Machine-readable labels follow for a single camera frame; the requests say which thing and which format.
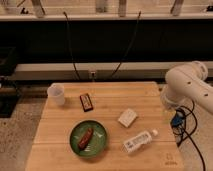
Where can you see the clear plastic cup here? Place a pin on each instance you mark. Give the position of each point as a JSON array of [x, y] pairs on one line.
[[56, 93]]

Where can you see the black box at left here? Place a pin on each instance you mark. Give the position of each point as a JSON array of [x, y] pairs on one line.
[[8, 63]]

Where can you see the white sponge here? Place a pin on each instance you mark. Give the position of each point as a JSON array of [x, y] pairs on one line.
[[127, 117]]

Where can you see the brown sausage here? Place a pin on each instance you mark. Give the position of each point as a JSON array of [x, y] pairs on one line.
[[85, 139]]

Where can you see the green plate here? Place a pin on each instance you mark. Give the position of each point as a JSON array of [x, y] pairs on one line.
[[97, 143]]

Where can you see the wall power outlet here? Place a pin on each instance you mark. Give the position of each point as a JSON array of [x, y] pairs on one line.
[[92, 75]]

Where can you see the blue cable connector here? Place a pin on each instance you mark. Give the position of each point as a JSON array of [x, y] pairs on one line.
[[177, 119]]

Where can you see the white plastic bottle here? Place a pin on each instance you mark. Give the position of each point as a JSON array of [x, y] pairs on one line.
[[134, 143]]

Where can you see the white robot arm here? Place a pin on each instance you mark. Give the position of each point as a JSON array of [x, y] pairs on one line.
[[187, 81]]

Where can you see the dark chocolate bar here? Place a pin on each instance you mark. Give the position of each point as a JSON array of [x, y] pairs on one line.
[[86, 102]]

